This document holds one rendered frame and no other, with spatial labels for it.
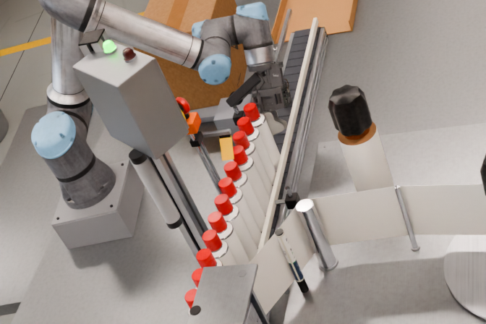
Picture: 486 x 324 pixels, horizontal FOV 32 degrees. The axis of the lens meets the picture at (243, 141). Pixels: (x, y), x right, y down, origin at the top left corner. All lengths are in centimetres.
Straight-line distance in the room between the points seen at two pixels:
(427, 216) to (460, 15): 96
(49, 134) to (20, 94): 280
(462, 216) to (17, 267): 122
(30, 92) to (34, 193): 236
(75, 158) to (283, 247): 68
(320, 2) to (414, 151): 92
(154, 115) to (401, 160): 70
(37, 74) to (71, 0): 314
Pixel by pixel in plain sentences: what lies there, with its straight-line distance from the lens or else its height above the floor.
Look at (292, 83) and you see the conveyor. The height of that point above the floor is 88.
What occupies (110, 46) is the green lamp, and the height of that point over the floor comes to 149.
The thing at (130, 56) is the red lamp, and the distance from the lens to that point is 161.
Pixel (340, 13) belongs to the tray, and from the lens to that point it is 275.
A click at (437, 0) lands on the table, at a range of 269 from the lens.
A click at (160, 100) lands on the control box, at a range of 162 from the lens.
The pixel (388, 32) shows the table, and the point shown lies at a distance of 260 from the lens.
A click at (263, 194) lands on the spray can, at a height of 95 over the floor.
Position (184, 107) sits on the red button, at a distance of 169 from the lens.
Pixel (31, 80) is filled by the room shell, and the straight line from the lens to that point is 503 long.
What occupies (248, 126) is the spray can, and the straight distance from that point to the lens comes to 200.
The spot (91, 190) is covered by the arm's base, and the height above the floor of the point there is 97.
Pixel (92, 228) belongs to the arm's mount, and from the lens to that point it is 225.
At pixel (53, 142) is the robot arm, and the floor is 115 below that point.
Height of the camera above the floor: 224
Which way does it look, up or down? 37 degrees down
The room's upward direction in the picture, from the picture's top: 24 degrees counter-clockwise
